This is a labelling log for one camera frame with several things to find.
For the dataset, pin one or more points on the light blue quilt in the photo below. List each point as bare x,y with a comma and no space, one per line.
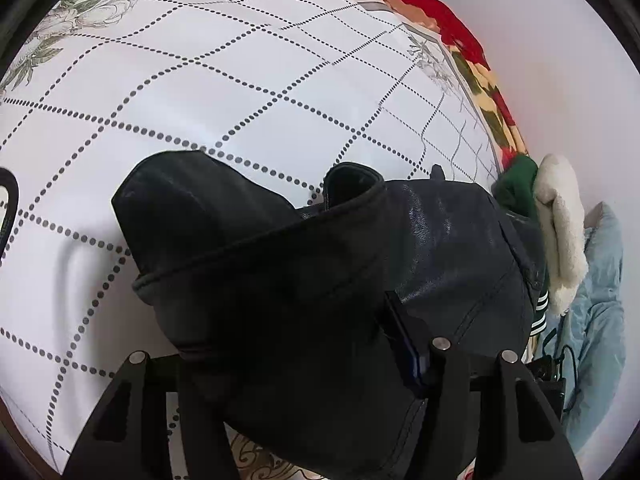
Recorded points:
590,338

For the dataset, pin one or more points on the white patterned mat cloth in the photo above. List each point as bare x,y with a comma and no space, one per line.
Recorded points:
77,114

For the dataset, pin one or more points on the folded white fleece garment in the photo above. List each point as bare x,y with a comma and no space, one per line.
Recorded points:
561,217

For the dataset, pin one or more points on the red floral blanket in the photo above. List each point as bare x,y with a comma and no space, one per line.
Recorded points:
303,84

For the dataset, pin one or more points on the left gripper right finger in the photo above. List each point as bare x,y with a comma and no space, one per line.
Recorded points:
488,413

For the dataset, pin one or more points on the black leather jacket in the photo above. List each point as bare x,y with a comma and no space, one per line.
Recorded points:
281,308

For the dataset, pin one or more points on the folded green striped garment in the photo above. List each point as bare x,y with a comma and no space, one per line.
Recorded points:
513,191

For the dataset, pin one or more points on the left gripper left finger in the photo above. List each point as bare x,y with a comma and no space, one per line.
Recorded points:
126,437

